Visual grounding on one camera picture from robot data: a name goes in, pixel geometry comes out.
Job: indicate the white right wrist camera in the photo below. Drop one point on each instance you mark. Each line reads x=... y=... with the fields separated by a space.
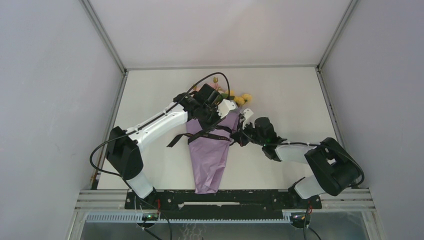
x=245 y=118

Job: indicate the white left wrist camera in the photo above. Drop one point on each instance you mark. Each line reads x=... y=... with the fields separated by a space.
x=225 y=107

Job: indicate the pink fake flower stem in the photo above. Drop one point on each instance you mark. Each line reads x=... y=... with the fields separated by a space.
x=195 y=88
x=215 y=85

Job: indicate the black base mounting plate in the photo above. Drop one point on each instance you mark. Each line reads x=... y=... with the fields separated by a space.
x=237 y=204

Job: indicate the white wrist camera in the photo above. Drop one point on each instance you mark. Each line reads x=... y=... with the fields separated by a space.
x=225 y=107
x=245 y=118

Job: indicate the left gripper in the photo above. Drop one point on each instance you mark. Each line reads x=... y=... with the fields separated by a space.
x=206 y=126

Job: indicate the pink purple wrapping paper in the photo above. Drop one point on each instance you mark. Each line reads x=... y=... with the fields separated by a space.
x=209 y=155

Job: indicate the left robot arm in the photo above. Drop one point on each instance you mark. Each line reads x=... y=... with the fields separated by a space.
x=125 y=146

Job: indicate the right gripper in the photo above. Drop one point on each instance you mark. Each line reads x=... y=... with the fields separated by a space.
x=240 y=138

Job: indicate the white cable duct rail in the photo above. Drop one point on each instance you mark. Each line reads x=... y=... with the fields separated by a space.
x=128 y=217

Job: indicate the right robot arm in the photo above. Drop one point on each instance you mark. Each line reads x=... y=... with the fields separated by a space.
x=333 y=169

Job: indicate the yellow fake flower stem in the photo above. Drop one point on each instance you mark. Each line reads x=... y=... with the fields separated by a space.
x=247 y=98
x=239 y=100

